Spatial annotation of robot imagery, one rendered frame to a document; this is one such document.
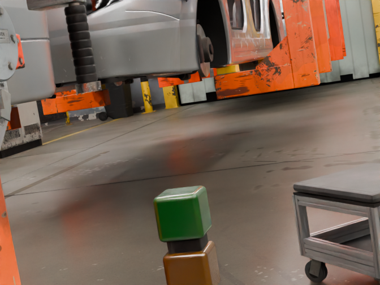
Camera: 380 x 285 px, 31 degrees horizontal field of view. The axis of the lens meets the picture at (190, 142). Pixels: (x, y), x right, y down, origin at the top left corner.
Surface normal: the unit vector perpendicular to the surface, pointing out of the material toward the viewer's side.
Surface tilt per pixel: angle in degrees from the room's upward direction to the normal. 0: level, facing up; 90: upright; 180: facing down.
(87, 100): 90
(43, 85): 90
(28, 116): 90
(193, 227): 90
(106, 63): 108
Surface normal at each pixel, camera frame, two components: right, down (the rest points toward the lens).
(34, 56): 0.96, -0.13
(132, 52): 0.28, 0.35
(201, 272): -0.24, 0.14
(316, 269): -0.62, 0.18
